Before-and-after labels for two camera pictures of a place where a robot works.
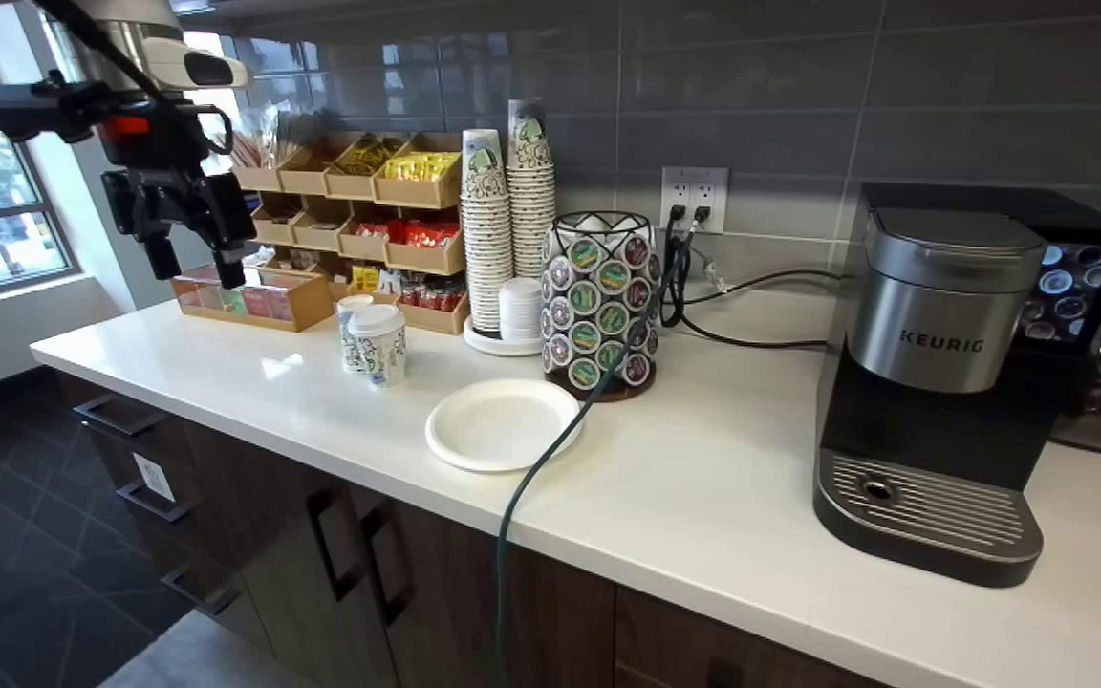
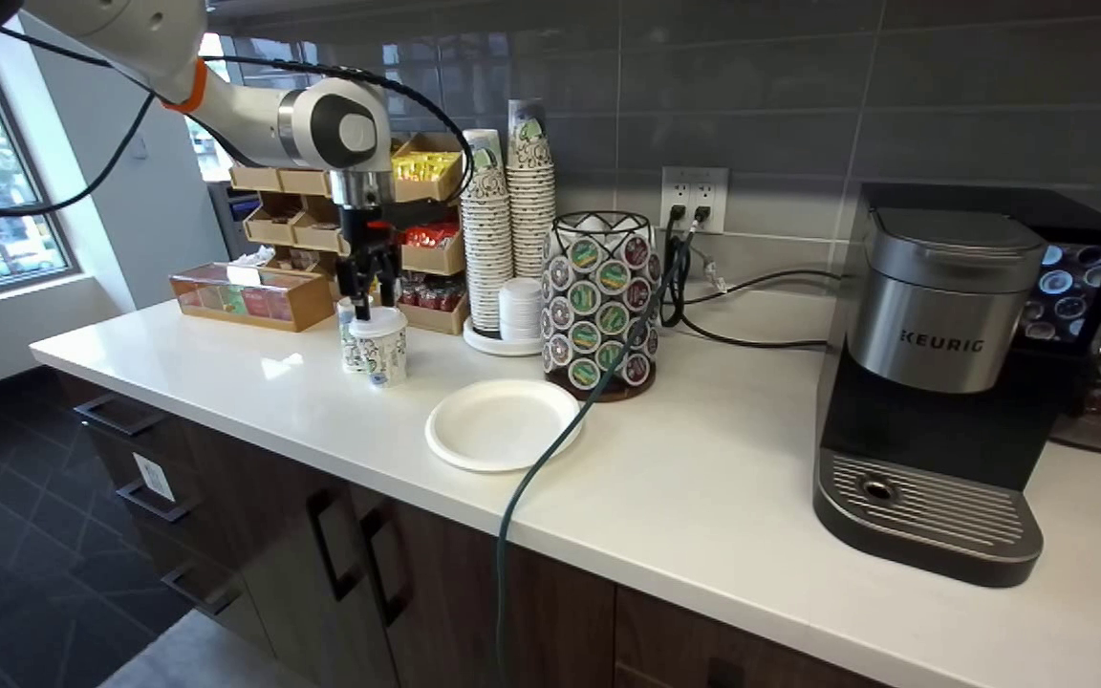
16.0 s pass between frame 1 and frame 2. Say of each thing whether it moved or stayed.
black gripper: moved
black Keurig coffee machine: stayed
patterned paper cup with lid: stayed
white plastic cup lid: stayed
